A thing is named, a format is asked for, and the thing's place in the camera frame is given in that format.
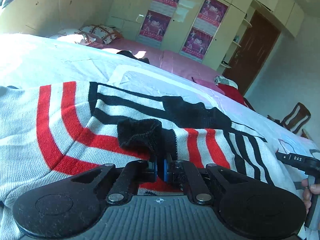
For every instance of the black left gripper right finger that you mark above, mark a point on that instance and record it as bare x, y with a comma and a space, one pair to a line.
238, 206

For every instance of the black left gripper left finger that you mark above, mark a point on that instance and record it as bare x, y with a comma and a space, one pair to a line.
69, 207

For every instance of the red black white striped sweater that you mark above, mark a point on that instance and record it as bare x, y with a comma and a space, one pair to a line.
51, 132

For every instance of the black clothes on pink bed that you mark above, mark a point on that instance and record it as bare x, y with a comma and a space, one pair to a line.
127, 53

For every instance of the right hand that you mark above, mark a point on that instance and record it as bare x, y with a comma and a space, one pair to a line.
311, 192

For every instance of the dark wooden chair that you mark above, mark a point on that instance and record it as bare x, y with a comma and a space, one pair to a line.
295, 120

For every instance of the red folded garment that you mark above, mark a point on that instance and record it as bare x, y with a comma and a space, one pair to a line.
232, 93

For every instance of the black white patterned garment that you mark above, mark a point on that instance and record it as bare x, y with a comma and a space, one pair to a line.
224, 81

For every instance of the magenta folded garment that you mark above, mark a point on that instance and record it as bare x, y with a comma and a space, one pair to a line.
208, 84

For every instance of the dark brown wooden door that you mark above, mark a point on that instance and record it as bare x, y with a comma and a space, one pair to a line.
255, 47

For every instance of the pink bed sheet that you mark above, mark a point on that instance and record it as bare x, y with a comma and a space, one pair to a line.
166, 60

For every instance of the white blue patterned bed sheet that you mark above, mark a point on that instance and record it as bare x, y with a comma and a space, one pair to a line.
159, 210

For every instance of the lower right pink poster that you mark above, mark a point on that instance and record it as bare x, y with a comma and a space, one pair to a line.
196, 45

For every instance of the upper right pink poster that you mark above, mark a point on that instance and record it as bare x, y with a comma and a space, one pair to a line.
210, 16

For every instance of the patterned pillow far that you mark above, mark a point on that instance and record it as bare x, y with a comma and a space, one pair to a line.
101, 32

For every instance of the cream wardrobe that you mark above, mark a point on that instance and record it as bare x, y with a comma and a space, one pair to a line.
128, 16

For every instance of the cream round headboard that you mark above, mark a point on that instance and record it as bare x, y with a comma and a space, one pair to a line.
47, 17

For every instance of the lower left pink poster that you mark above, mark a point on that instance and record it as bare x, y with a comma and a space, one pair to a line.
153, 29

